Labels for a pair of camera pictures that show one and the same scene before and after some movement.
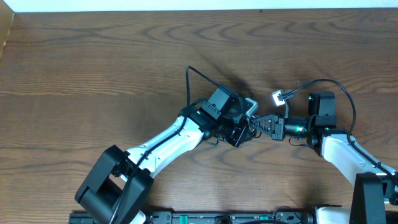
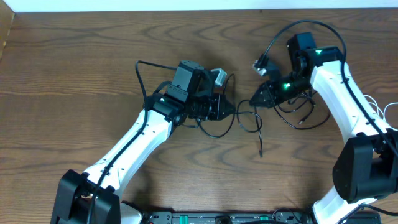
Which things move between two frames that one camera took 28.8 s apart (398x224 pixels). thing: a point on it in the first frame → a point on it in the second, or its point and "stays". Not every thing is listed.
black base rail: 228,218 stays
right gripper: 278,127 → 270,92
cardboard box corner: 7,17 stays
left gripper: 241,137 → 214,107
